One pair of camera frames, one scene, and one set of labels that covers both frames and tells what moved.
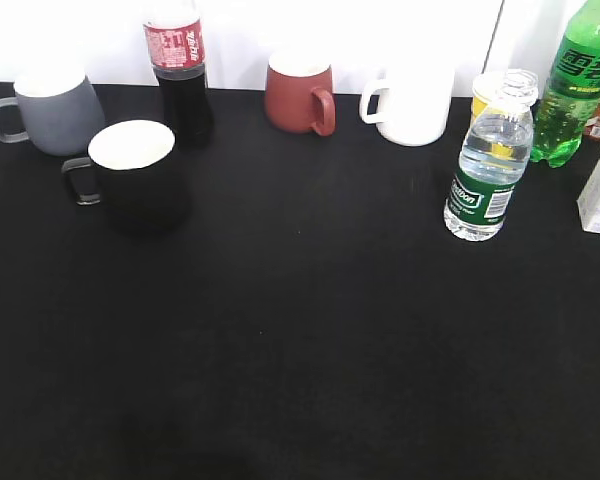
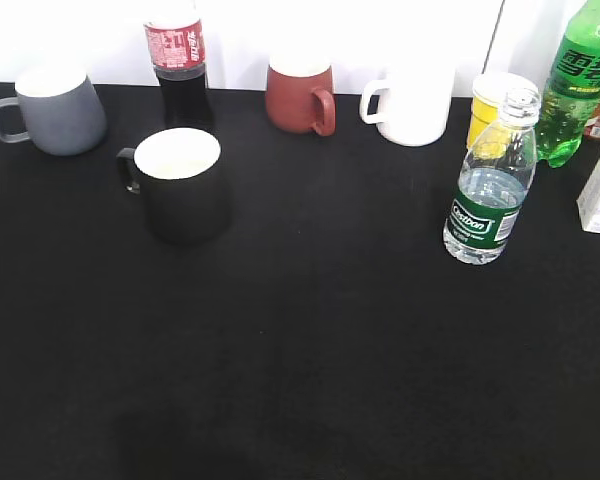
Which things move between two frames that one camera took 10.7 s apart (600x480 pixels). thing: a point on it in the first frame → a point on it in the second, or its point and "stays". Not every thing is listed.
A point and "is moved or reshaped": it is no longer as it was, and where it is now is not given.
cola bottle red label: (175, 41) stays
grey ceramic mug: (60, 111) stays
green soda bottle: (584, 58) stays
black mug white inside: (134, 172) → (181, 172)
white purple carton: (599, 202) stays
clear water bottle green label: (493, 160) is moved or reshaped
